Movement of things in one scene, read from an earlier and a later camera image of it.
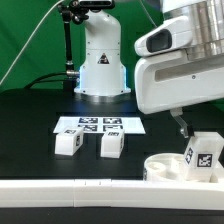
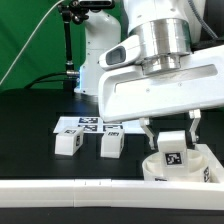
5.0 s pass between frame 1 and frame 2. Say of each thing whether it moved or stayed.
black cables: stayed
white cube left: stayed
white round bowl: moved
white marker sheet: stayed
